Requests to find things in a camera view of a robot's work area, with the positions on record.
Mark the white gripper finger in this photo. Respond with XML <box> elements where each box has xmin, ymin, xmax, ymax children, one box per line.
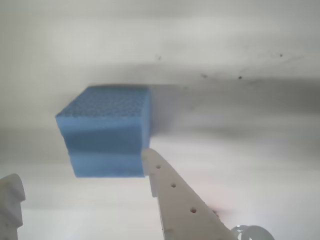
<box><xmin>0</xmin><ymin>173</ymin><xmax>27</xmax><ymax>240</ymax></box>
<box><xmin>141</xmin><ymin>147</ymin><xmax>236</xmax><ymax>240</ymax></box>

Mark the blue foam cube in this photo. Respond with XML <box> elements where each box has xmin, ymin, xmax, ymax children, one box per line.
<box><xmin>55</xmin><ymin>85</ymin><xmax>152</xmax><ymax>179</ymax></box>

